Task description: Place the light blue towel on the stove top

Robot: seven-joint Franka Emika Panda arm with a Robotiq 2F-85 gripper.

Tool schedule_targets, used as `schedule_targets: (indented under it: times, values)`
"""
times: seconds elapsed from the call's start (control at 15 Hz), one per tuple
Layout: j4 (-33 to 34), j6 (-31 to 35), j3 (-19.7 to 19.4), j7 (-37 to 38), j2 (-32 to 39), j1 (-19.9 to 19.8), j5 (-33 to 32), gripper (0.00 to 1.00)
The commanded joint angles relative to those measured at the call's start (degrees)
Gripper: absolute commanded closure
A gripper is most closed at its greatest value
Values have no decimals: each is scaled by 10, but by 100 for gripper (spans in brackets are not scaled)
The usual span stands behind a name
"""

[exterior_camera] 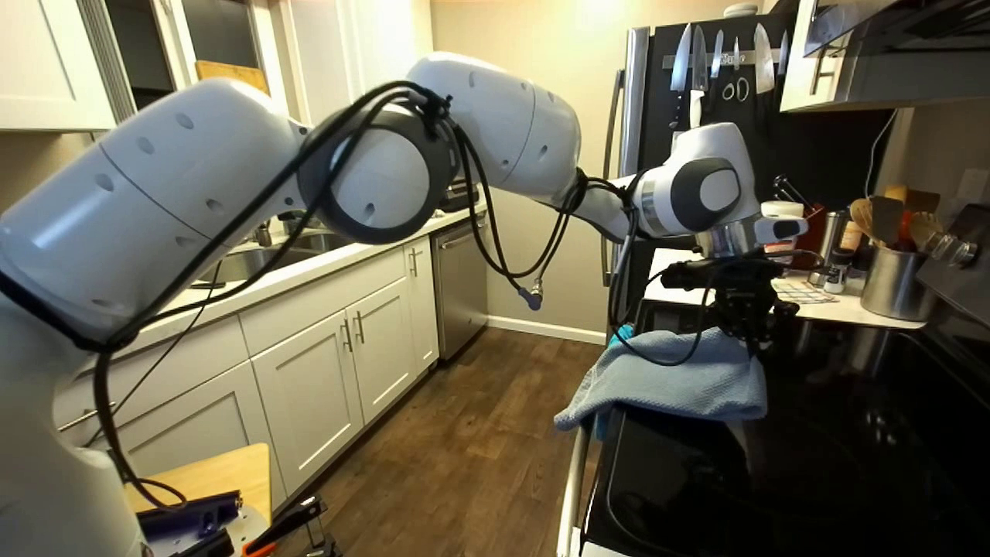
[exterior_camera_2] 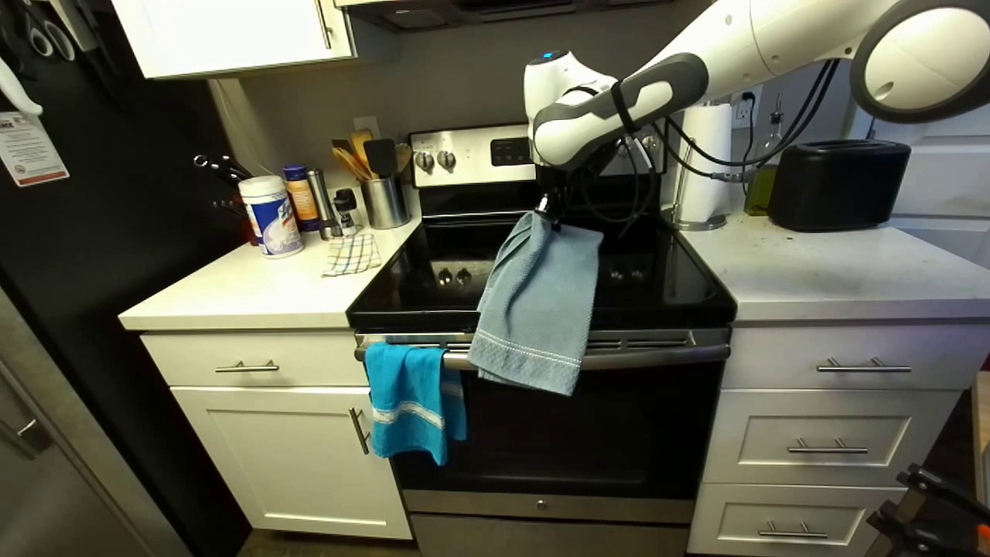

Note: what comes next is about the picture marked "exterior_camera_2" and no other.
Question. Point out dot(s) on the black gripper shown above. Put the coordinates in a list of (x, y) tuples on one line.
[(564, 190)]

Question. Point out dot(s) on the light grey-blue towel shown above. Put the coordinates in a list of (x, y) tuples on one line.
[(537, 312)]

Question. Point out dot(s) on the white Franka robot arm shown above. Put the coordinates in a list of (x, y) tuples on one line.
[(762, 41)]

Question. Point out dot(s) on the white paper towel roll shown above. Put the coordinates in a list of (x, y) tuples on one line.
[(709, 174)]

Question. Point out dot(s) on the bright blue striped towel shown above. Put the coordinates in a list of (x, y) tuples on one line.
[(406, 404)]

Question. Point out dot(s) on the black glass top stove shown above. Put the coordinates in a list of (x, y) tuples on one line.
[(639, 444)]

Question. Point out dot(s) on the steel utensil holder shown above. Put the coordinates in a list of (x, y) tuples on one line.
[(385, 205)]

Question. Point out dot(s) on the black spatula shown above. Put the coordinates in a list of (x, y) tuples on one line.
[(382, 157)]

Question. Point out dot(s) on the small dark bottle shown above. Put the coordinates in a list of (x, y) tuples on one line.
[(347, 213)]

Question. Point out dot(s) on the green bottle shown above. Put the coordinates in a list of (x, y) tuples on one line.
[(758, 190)]

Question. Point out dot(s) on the wooden spatula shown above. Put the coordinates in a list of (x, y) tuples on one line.
[(347, 157)]

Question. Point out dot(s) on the dark range hood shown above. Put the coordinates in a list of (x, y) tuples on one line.
[(496, 9)]

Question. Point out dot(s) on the steel shaker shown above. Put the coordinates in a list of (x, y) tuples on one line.
[(323, 205)]

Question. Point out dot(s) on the brown spice bottle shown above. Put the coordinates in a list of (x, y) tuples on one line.
[(300, 201)]

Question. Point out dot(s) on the white wipes canister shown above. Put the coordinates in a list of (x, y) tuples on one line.
[(270, 219)]

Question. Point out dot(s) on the black toaster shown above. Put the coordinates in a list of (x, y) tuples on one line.
[(837, 186)]

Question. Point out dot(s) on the white drawer cabinet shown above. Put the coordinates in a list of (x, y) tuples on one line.
[(823, 414)]

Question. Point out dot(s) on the white cabinet with door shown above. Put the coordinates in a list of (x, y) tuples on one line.
[(290, 444)]

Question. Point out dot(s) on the white upper cabinet beside hood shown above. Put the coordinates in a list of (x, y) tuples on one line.
[(226, 34)]

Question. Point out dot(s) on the black steel refrigerator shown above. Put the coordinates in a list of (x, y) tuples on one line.
[(94, 258)]

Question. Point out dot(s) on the black tripod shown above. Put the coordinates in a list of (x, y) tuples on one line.
[(928, 506)]

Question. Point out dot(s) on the wide blade kitchen knife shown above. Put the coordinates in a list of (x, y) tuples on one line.
[(75, 20)]

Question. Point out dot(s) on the white paper tag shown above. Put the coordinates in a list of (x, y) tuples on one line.
[(33, 149)]

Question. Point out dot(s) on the white hook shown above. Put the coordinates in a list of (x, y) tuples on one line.
[(19, 91)]

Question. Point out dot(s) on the white wall outlet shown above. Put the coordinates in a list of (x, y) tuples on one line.
[(776, 126)]

